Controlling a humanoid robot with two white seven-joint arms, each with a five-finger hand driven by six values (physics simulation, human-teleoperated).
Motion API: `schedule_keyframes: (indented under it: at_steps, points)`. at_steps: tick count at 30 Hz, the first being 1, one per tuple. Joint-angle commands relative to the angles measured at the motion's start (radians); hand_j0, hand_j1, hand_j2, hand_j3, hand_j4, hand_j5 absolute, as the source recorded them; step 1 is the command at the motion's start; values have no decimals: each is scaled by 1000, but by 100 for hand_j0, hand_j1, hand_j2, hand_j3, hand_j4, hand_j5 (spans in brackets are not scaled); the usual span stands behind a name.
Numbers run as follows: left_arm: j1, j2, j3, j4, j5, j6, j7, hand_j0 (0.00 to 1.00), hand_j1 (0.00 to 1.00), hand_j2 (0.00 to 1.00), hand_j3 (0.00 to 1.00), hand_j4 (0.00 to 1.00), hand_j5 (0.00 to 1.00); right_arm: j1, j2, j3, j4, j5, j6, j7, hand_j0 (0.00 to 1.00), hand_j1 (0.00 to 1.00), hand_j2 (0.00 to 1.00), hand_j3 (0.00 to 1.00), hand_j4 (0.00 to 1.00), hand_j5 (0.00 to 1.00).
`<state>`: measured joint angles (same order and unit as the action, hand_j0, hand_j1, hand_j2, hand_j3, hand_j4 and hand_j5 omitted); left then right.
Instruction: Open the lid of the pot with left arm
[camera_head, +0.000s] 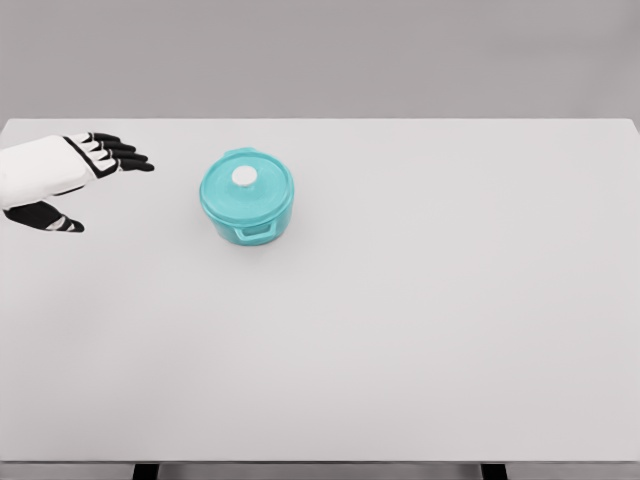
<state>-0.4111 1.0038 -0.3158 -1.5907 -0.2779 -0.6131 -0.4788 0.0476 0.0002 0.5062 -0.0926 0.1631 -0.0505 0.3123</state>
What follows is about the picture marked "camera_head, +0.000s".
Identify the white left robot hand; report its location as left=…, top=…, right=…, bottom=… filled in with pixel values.
left=0, top=131, right=156, bottom=235

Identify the teal lid with white knob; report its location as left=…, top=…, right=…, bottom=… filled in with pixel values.
left=199, top=148, right=295, bottom=221

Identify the teal pot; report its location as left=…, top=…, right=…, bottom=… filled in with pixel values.
left=200, top=146, right=295, bottom=247

